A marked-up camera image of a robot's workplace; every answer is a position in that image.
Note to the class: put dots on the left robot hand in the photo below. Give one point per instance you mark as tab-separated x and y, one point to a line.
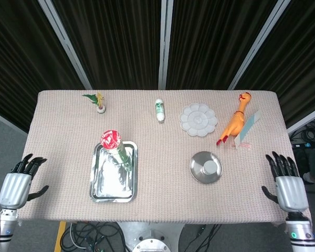
14	189

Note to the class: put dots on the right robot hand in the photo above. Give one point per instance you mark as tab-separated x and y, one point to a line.
291	191

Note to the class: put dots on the small white round lid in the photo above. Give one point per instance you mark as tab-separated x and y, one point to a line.
210	167

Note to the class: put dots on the red-capped green bottle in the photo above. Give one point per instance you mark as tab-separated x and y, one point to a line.
118	149

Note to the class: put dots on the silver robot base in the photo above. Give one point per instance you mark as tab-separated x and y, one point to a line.
151	239

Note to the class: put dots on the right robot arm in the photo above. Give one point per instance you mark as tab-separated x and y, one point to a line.
300	233

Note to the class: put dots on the black power box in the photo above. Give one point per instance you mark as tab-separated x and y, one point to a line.
302	147

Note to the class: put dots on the white blue folded card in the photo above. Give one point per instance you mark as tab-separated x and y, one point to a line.
248	126

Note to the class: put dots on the orange rubber chicken toy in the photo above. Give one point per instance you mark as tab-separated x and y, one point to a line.
236	126

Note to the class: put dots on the round steel plate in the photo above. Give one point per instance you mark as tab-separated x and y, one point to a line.
197	168

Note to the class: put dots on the rectangular steel tray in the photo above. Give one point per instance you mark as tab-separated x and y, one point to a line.
113	183

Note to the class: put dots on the white flower paint palette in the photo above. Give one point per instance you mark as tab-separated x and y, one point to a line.
198	120

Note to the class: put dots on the beige waffle tablecloth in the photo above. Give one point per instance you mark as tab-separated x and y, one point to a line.
173	204

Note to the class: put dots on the small potted plant figurine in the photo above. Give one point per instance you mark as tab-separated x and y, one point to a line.
101	105

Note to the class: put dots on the dark pleated curtain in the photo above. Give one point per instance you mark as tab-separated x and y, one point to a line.
115	44
299	65
210	44
21	52

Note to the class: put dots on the white green plastic bottle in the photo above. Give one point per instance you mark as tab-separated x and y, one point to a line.
160	110

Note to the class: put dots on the white partition post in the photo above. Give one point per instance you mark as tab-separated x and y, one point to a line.
260	44
65	44
165	44

